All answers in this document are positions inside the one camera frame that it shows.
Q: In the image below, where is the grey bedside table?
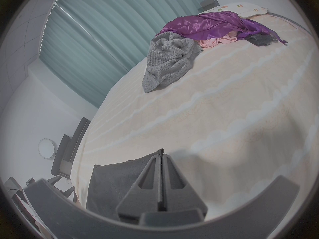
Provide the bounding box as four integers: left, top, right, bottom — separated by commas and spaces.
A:
199, 0, 220, 9

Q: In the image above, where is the white printed pillow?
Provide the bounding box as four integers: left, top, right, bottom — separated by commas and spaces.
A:
199, 3, 269, 19

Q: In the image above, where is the purple garment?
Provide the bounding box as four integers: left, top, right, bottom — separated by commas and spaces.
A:
159, 11, 288, 45

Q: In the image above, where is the black T-shirt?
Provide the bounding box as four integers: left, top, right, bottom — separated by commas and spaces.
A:
86, 148, 165, 218

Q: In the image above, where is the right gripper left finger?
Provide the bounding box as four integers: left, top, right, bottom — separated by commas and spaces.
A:
117, 155, 162, 220

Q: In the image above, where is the round white ceiling lamp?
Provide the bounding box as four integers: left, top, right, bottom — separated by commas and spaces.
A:
38, 138, 55, 159

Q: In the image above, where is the bed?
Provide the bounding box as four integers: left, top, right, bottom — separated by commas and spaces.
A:
70, 0, 319, 221

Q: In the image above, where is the pink garment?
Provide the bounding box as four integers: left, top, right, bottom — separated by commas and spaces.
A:
199, 34, 237, 49

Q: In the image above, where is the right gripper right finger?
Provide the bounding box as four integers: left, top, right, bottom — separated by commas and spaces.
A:
162, 155, 208, 216

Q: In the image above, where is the black chest of drawers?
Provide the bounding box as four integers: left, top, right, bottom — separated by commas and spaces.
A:
51, 117, 91, 182

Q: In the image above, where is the small black garment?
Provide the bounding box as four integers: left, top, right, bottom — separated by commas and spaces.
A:
247, 33, 278, 47

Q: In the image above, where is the grey garment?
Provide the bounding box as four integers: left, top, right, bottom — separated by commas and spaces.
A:
142, 31, 204, 93

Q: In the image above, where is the blue-green curtain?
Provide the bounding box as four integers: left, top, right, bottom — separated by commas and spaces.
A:
39, 7, 130, 109
53, 0, 207, 72

